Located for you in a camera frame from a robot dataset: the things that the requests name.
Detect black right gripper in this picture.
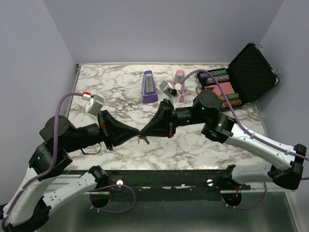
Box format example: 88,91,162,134
141,99,208,139

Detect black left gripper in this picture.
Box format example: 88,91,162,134
64,109,141,153

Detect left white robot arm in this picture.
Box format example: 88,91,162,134
0,110,139,232

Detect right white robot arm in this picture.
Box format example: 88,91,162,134
140,90,307,190

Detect purple metronome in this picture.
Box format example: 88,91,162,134
141,70,158,104

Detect pink metronome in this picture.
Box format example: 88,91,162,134
173,70,185,103

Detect pink card deck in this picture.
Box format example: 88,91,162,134
220,82,235,95

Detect black poker chip case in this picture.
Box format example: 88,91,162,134
209,43,280,109

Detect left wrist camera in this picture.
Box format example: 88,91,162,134
85,94,104,116

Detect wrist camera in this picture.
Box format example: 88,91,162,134
85,94,104,116
159,81,182,105

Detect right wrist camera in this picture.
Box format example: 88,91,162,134
159,81,182,105

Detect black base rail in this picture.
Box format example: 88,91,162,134
79,169,252,203

